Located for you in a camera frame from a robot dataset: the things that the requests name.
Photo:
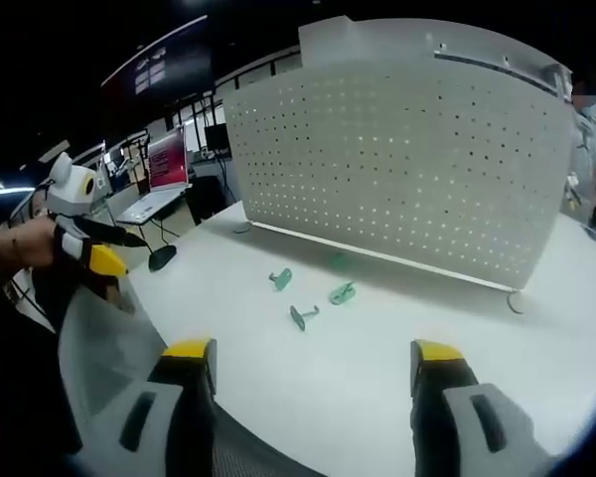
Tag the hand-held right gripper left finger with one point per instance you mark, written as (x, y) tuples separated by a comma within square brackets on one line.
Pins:
[(179, 427)]

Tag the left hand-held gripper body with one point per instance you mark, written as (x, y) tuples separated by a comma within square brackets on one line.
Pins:
[(72, 191)]

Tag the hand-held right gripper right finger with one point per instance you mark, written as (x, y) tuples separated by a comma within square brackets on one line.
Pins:
[(452, 427)]

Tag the green hook assembly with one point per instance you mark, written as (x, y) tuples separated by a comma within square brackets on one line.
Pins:
[(282, 279), (300, 318), (342, 294)]

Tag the white perforated mounting plate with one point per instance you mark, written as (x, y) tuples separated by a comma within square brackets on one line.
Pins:
[(402, 159)]

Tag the person's left hand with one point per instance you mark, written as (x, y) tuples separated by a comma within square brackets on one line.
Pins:
[(27, 248)]

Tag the white background table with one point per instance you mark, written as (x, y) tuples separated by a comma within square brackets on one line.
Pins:
[(151, 204)]

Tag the black stand with thin pole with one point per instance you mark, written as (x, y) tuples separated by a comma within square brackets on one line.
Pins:
[(161, 259)]

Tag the red display screen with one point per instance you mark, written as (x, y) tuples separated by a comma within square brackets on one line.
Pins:
[(168, 158)]

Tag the grey mesh chair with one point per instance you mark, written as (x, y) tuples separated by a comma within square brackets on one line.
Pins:
[(106, 358)]

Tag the black monitor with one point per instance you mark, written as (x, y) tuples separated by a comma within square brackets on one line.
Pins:
[(216, 136)]

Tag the dark overhead sign panel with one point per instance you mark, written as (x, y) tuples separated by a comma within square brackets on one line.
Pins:
[(159, 59)]

